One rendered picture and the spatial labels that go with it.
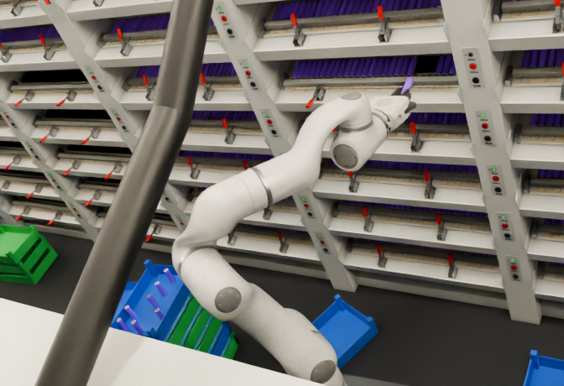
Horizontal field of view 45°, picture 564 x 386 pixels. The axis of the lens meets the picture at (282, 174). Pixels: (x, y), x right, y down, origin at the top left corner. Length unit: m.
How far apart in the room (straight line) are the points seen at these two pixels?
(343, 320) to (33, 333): 2.23
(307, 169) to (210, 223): 0.24
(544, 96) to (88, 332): 1.55
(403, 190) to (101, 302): 1.87
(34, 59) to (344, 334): 1.58
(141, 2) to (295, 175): 0.97
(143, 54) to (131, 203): 1.97
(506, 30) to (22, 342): 1.45
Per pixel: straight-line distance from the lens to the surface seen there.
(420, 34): 1.80
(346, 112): 1.45
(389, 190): 2.22
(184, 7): 0.42
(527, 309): 2.43
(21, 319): 0.47
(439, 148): 2.02
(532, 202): 2.07
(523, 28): 1.72
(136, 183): 0.39
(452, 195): 2.14
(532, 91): 1.82
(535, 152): 1.94
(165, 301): 2.46
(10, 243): 3.77
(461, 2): 1.68
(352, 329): 2.60
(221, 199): 1.37
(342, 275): 2.65
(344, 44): 1.88
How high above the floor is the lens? 1.99
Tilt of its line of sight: 36 degrees down
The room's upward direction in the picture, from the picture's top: 24 degrees counter-clockwise
